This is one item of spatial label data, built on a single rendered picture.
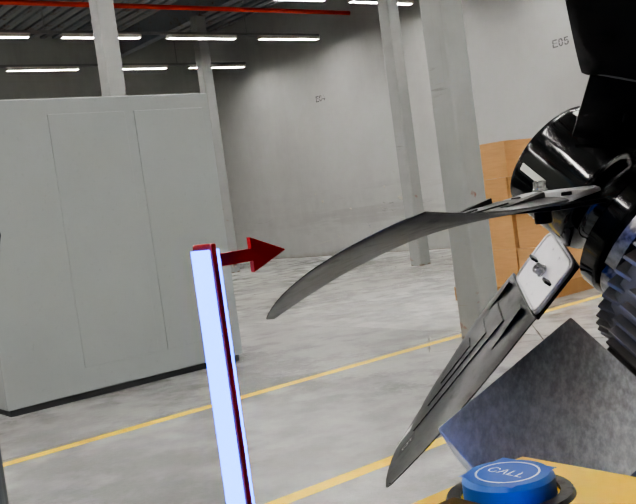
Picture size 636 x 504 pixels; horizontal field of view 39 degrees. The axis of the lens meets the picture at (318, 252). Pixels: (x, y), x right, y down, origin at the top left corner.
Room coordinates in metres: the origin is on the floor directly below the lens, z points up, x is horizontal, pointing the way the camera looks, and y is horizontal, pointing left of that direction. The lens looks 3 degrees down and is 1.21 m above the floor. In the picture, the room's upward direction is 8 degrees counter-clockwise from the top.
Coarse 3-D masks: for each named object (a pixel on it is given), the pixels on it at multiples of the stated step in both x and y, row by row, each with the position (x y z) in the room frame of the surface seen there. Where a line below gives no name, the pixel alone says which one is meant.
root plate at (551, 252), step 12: (552, 240) 0.90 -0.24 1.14; (540, 252) 0.91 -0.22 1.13; (552, 252) 0.89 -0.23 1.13; (564, 252) 0.86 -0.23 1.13; (528, 264) 0.92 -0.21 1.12; (552, 264) 0.87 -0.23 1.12; (564, 264) 0.85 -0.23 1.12; (528, 276) 0.91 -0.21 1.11; (552, 276) 0.86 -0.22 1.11; (564, 276) 0.84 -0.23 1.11; (528, 288) 0.89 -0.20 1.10; (540, 288) 0.87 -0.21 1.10; (552, 288) 0.84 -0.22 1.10; (528, 300) 0.88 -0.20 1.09; (540, 300) 0.86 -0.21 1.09
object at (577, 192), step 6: (582, 186) 0.80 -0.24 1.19; (588, 186) 0.79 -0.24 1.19; (594, 186) 0.78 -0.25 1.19; (534, 192) 0.84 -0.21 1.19; (546, 192) 0.83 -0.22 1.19; (552, 192) 0.82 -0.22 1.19; (558, 192) 0.81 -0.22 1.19; (576, 192) 0.78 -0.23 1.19; (582, 192) 0.76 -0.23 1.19; (588, 192) 0.77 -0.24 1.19; (594, 192) 0.77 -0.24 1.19; (510, 198) 0.84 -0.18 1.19; (570, 198) 0.75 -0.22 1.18; (576, 198) 0.76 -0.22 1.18; (558, 204) 0.75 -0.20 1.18
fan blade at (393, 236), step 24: (432, 216) 0.59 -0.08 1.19; (456, 216) 0.61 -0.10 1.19; (480, 216) 0.64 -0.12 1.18; (360, 240) 0.60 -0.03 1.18; (384, 240) 0.62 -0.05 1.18; (408, 240) 0.68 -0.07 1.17; (336, 264) 0.65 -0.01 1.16; (360, 264) 0.76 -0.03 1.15; (288, 288) 0.68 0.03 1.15; (312, 288) 0.73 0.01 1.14
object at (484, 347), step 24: (504, 288) 0.92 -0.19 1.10; (504, 312) 0.90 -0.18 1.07; (528, 312) 0.85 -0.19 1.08; (480, 336) 0.91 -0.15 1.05; (504, 336) 0.87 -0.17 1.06; (456, 360) 0.94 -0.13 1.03; (480, 360) 0.88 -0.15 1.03; (456, 384) 0.90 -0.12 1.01; (480, 384) 0.85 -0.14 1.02; (432, 408) 0.92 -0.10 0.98; (456, 408) 0.86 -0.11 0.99; (408, 432) 0.96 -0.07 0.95; (432, 432) 0.87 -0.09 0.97; (408, 456) 0.88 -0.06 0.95
